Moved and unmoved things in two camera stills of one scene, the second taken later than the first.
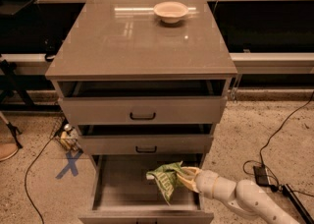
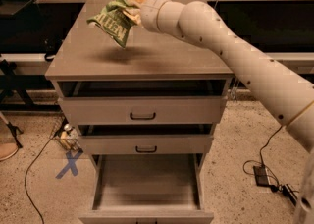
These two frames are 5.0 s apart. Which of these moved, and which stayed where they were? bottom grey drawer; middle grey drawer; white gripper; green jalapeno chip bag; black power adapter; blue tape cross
Moved: white gripper; green jalapeno chip bag
Stayed: bottom grey drawer; blue tape cross; black power adapter; middle grey drawer
